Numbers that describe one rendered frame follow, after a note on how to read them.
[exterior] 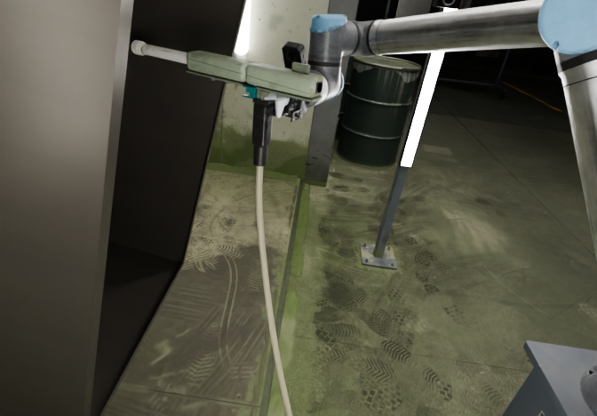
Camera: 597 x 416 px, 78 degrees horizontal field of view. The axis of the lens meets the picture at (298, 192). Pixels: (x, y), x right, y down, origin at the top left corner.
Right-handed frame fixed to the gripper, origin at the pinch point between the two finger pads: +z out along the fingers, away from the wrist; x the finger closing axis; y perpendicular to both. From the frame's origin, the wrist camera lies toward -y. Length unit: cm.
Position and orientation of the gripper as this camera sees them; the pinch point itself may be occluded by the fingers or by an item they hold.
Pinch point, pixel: (260, 92)
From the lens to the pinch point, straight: 77.1
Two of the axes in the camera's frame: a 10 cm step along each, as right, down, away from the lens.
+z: -4.6, 3.5, -8.2
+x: -8.8, -3.2, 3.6
